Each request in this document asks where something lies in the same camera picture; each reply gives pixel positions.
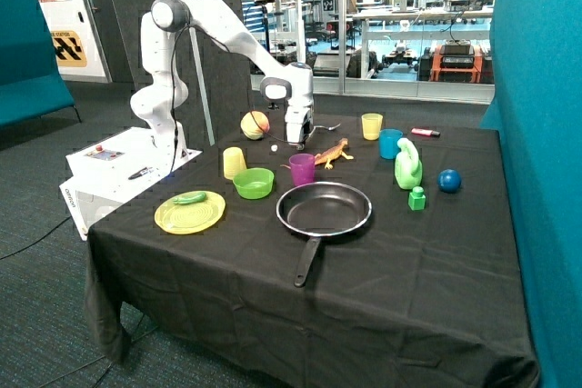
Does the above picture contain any blue ball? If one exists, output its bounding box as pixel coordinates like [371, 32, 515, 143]
[437, 169, 462, 194]

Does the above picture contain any metal fork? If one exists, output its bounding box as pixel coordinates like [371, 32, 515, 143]
[314, 124, 341, 131]

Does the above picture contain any blue plastic cup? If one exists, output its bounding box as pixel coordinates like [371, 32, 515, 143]
[378, 128, 403, 160]

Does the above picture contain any green toy block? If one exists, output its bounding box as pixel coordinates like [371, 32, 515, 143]
[408, 186, 426, 211]

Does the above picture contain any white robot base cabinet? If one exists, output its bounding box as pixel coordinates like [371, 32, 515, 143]
[60, 127, 200, 240]

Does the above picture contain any green plastic bowl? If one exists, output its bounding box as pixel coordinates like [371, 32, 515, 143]
[233, 167, 275, 200]

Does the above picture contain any teal partition wall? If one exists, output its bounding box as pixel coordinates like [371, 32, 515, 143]
[481, 0, 581, 387]

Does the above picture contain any black tablecloth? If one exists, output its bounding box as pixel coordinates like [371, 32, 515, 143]
[85, 116, 541, 387]

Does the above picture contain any green toy detergent bottle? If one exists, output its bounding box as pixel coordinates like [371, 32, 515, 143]
[395, 137, 423, 190]

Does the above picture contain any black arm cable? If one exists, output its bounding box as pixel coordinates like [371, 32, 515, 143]
[128, 26, 292, 181]

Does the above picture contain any black frying pan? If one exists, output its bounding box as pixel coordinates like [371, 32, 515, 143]
[276, 182, 373, 288]

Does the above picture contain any teal sofa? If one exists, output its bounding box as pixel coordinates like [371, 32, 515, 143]
[0, 0, 75, 127]

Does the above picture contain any upside-down yellow cup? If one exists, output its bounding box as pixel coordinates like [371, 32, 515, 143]
[223, 146, 246, 180]

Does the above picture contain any upright yellow cup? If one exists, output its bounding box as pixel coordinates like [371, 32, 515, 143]
[361, 113, 383, 141]

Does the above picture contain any yellow plastic plate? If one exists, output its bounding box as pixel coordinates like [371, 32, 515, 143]
[154, 191, 226, 235]

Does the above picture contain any orange toy lizard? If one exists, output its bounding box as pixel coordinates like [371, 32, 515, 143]
[281, 138, 353, 170]

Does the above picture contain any green toy cucumber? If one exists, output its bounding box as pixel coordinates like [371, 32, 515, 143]
[172, 191, 207, 205]

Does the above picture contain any purple plastic cup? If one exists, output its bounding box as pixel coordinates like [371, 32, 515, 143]
[288, 154, 315, 186]

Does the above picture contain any pink highlighter marker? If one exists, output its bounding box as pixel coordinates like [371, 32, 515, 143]
[410, 127, 440, 138]

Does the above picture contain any yellow-red toy peach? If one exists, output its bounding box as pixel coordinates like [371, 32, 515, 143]
[240, 111, 270, 140]

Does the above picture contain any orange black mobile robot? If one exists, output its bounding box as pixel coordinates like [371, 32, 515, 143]
[417, 40, 494, 84]

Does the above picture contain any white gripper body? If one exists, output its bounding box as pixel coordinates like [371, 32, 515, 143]
[285, 105, 313, 144]

